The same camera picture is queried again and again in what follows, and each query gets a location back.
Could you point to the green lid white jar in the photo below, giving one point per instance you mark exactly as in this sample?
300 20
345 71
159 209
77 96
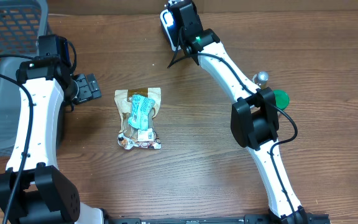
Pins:
282 99

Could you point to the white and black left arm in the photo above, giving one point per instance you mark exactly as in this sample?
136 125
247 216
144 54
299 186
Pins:
32 189

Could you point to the white barcode scanner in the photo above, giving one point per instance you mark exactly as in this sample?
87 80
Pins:
170 27

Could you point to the clear bottle yellow liquid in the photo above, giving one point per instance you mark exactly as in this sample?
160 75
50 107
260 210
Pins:
261 79

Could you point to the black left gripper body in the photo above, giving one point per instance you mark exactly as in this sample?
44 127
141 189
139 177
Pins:
82 91

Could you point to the brown patterned snack packet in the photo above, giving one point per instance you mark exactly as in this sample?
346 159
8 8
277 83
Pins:
148 139

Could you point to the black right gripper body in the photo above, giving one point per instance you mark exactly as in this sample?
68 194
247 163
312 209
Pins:
183 37

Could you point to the beige brown paper pouch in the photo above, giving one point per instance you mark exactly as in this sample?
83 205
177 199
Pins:
123 99

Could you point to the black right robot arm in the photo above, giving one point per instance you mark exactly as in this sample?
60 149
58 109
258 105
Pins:
254 113

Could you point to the grey plastic mesh basket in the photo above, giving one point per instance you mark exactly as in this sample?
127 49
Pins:
21 23

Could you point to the teal white snack packet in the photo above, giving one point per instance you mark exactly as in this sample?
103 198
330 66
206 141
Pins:
141 107

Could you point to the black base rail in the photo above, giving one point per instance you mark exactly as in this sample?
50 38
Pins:
247 219

